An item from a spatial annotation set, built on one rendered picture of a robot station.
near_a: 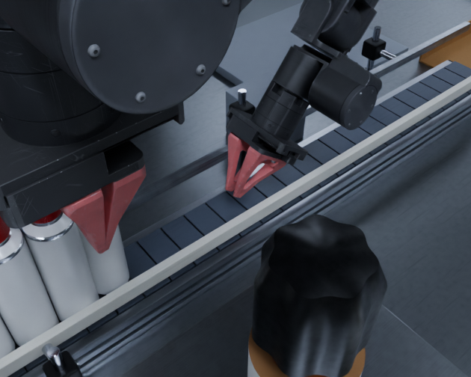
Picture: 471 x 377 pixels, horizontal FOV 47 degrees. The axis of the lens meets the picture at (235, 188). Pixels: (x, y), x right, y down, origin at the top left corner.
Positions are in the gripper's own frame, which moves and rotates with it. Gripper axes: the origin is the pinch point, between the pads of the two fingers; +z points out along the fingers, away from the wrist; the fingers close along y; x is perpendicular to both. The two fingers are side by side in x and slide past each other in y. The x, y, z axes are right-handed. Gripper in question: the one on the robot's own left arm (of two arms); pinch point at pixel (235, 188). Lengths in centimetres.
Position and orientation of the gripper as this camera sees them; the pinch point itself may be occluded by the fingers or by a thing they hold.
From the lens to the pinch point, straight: 72.3
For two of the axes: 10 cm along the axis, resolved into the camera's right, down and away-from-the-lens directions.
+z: -4.8, 8.4, 2.4
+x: 5.9, 1.1, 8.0
